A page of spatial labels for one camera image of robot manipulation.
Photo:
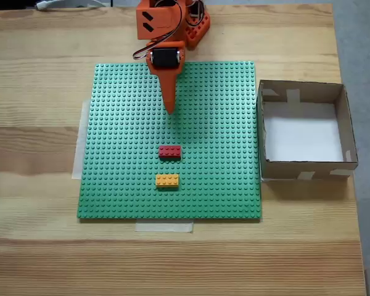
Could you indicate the yellow lego block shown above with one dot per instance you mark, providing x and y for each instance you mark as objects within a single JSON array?
[{"x": 167, "y": 181}]

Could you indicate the red lego block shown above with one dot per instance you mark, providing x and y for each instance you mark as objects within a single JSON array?
[{"x": 170, "y": 152}]

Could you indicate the green lego baseplate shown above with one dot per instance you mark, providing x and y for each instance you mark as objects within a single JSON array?
[{"x": 126, "y": 154}]

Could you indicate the open cardboard box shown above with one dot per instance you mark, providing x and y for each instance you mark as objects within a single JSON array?
[{"x": 296, "y": 171}]

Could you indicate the wide masking tape strip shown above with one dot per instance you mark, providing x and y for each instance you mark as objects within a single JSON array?
[{"x": 78, "y": 154}]

